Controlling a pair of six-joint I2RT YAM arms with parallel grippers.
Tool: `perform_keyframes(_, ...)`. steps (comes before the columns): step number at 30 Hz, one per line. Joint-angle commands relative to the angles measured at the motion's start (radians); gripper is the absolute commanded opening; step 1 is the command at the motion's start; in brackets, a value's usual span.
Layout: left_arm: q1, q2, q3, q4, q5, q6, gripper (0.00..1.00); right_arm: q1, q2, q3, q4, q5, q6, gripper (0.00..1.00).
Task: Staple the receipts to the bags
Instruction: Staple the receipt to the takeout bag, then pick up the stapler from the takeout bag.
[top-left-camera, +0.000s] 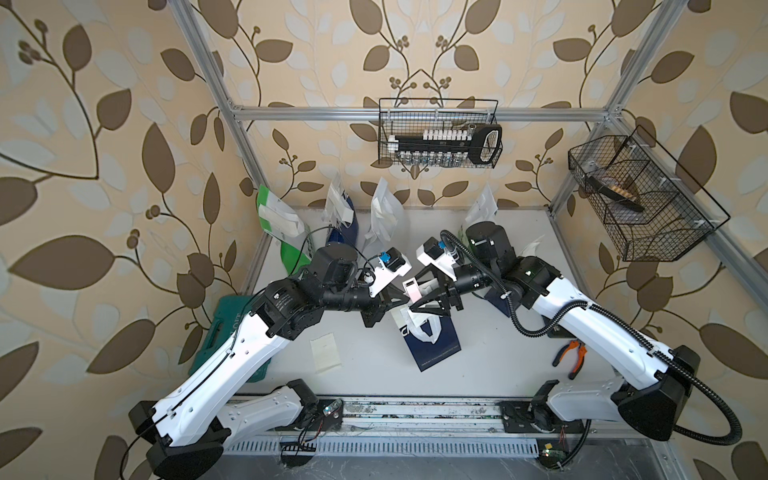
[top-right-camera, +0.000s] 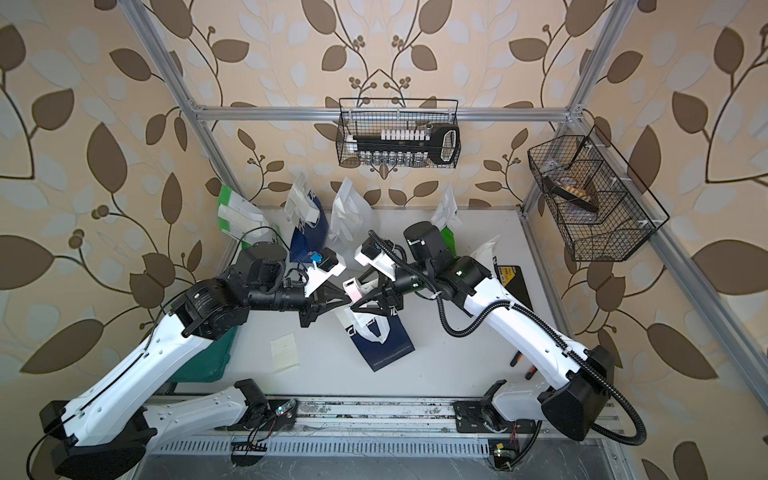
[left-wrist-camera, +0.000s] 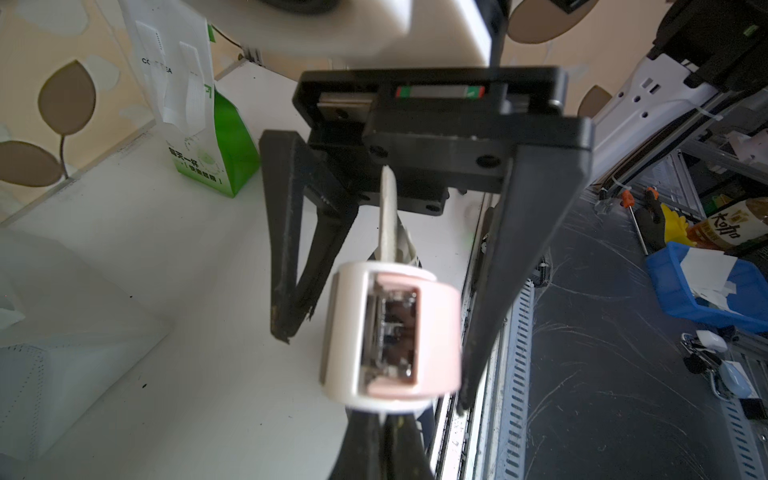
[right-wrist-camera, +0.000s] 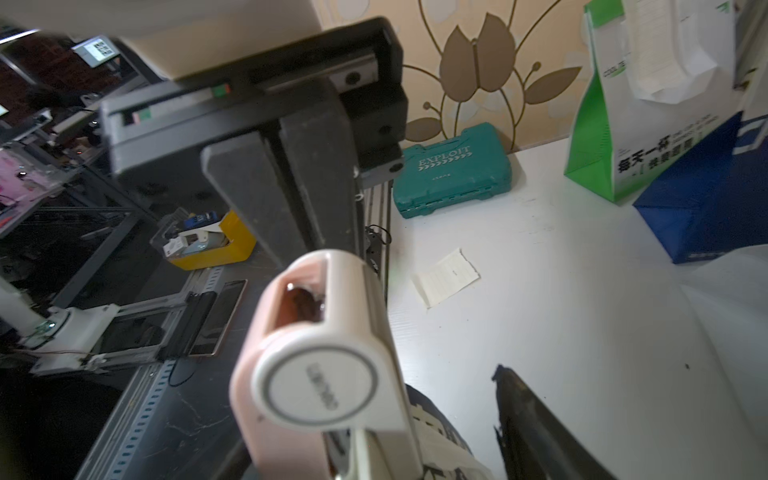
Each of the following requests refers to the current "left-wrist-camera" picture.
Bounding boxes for pink stapler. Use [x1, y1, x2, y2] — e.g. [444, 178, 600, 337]
[320, 261, 461, 413]

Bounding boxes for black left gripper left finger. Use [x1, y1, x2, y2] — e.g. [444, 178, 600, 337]
[329, 410, 382, 480]

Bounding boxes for white paper bag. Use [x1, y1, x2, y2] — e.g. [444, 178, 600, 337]
[1, 230, 169, 461]

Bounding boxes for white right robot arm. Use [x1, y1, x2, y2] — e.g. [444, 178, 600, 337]
[259, 1, 767, 402]

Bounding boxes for blue storage bin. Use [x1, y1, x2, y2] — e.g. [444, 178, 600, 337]
[645, 242, 767, 333]

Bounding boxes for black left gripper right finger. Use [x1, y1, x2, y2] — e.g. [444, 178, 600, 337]
[383, 414, 435, 480]

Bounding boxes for small green paper bag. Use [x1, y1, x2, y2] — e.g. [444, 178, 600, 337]
[119, 1, 260, 198]

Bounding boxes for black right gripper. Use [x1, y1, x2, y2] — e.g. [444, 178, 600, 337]
[259, 67, 593, 411]

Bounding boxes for dark navy small bag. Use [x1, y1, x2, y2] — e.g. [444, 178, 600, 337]
[374, 166, 421, 267]

